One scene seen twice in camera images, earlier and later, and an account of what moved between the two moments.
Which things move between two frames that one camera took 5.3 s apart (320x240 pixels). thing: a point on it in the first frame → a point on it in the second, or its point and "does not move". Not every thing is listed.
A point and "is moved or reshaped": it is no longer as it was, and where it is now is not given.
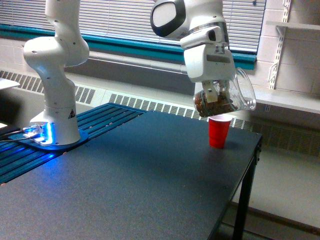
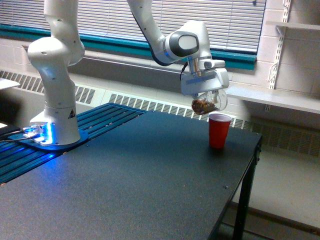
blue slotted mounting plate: [18, 156] does not move
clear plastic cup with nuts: [235, 94] is moved or reshaped
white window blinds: [245, 19] does not move
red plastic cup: [219, 126] does not move
